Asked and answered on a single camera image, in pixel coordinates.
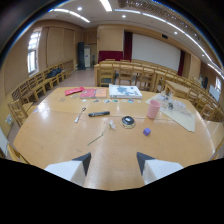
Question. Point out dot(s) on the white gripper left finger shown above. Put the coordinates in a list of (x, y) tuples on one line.
[(68, 169)]

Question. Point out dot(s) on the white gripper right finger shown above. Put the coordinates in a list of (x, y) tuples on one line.
[(156, 169)]

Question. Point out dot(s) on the purple cube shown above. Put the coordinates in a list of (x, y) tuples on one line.
[(146, 131)]

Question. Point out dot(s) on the white artificial flower stem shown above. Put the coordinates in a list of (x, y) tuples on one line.
[(103, 131)]

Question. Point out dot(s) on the beige cloth mat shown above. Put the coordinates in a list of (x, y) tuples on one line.
[(176, 113)]

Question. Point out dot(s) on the pink cup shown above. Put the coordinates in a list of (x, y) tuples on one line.
[(153, 109)]

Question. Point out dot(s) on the black marker pen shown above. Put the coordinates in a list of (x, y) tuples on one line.
[(98, 114)]

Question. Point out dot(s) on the clear plastic items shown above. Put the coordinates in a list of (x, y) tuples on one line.
[(170, 102)]

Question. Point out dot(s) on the small round sticker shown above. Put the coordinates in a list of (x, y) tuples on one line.
[(131, 101), (114, 100), (96, 100)]

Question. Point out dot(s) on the wooden chair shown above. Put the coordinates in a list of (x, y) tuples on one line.
[(18, 112), (126, 74), (106, 74)]

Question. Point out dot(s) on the red book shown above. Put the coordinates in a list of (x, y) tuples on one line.
[(88, 93)]

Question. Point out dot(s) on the orange book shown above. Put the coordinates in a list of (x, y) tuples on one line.
[(100, 92)]

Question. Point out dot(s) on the white blue book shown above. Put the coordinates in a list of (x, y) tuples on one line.
[(125, 91)]

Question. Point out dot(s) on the dark bag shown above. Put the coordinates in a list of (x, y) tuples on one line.
[(53, 72)]

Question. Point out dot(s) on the black tall speaker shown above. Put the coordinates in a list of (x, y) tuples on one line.
[(81, 55)]

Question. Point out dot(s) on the white air conditioner unit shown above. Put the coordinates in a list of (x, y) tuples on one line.
[(87, 56)]

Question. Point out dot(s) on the white projection screen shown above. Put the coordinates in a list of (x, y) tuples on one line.
[(156, 52)]

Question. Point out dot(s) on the window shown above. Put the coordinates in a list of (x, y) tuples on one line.
[(32, 52)]

